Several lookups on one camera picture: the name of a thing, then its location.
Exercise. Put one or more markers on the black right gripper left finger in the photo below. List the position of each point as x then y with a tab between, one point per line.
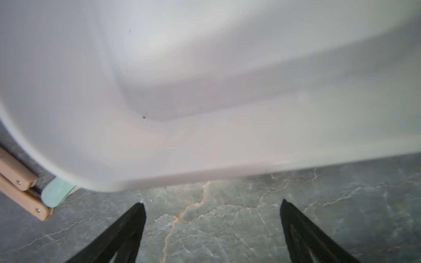
119	243

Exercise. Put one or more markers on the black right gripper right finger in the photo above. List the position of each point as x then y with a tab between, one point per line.
306	242

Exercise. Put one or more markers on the mint knife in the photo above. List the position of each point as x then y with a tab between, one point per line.
56	192

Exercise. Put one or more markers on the white basin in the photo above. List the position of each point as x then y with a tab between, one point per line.
117	95

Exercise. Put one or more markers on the peach knife bottom of pile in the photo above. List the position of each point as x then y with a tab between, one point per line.
29	200

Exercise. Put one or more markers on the peach knife lower middle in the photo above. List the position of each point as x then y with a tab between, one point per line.
13	170

